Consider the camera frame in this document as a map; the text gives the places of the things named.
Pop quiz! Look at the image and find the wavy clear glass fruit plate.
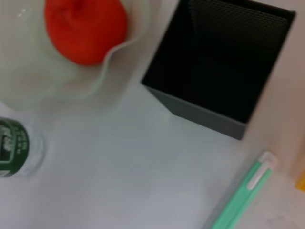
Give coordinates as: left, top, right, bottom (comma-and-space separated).
0, 0, 153, 111

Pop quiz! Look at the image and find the clear green-label water bottle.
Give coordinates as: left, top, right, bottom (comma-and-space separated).
0, 116, 45, 178

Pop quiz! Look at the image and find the yellow plastic storage bin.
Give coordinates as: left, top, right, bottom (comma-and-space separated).
295, 172, 305, 192

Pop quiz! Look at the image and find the mint green utility knife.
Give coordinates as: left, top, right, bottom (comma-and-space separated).
211, 151, 279, 229

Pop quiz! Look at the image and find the black mesh pen holder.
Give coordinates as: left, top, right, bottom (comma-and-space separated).
140, 0, 297, 141

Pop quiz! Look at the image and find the orange-red toy orange fruit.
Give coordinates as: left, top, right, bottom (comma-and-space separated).
44, 0, 129, 66

